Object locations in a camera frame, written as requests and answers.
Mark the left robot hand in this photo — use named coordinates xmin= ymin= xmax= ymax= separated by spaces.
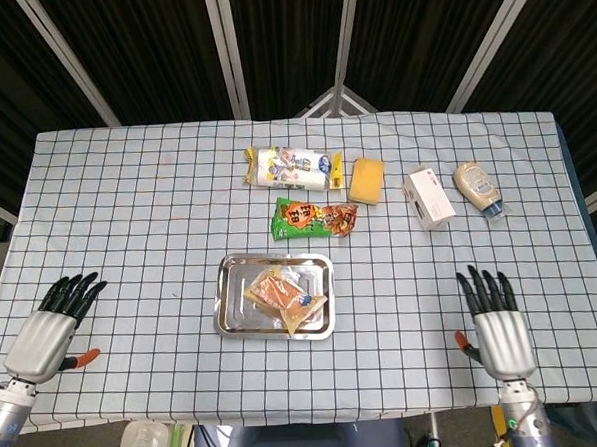
xmin=0 ymin=271 xmax=113 ymax=386

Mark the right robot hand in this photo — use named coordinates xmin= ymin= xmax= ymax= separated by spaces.
xmin=451 ymin=261 xmax=538 ymax=382

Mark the orange snack packet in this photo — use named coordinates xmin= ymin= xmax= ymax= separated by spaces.
xmin=242 ymin=263 xmax=330 ymax=337

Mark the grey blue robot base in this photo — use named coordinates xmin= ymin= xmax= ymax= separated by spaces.
xmin=189 ymin=413 xmax=407 ymax=447

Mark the stainless steel tray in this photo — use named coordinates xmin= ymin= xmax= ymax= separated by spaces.
xmin=210 ymin=248 xmax=338 ymax=345

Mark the blue checkered tablecloth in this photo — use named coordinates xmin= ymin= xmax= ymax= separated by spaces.
xmin=0 ymin=100 xmax=597 ymax=441

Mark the white cardboard box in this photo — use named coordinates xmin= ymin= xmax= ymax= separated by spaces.
xmin=401 ymin=162 xmax=456 ymax=234

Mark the mayonnaise squeeze bottle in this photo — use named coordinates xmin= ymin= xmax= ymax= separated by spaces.
xmin=452 ymin=159 xmax=508 ymax=223

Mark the yellow sponge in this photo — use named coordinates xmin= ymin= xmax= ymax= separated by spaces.
xmin=346 ymin=155 xmax=388 ymax=207

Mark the green snack packet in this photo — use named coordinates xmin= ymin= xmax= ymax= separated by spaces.
xmin=269 ymin=192 xmax=360 ymax=243

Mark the white and yellow snack packet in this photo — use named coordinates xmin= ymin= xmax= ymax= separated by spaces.
xmin=243 ymin=141 xmax=347 ymax=195

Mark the black folding screen with frame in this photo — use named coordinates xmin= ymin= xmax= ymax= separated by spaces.
xmin=0 ymin=0 xmax=597 ymax=245

